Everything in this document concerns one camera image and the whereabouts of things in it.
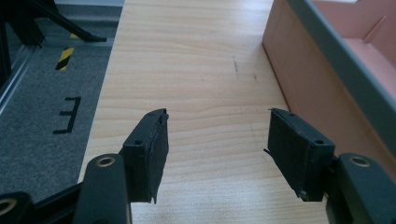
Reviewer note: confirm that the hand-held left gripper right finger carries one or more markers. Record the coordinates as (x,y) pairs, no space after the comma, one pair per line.
(295,149)

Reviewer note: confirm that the pink box with grey rim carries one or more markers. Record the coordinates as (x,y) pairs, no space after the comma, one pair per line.
(311,81)

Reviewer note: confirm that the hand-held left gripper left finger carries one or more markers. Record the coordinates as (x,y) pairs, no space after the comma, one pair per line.
(146,155)

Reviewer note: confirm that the black metal frame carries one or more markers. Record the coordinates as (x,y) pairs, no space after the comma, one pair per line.
(18,28)

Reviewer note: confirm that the black stand leg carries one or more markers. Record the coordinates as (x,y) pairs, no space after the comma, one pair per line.
(67,23)

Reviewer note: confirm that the black tape floor mark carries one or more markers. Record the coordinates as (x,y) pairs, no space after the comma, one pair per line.
(71,115)

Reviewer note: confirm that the yellow and black hazard tape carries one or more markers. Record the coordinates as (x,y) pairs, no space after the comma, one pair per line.
(65,57)

